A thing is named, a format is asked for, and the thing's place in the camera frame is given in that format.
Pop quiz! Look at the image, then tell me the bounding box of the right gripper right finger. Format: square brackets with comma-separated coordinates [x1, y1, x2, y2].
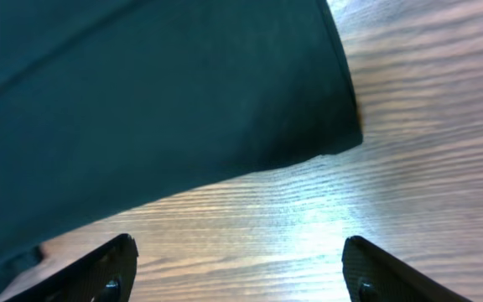
[341, 236, 470, 302]

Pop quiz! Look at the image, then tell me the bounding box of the black garment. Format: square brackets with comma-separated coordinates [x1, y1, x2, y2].
[0, 0, 362, 294]

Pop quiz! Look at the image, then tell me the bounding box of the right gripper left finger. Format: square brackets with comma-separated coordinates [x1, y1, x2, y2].
[5, 233, 138, 302]

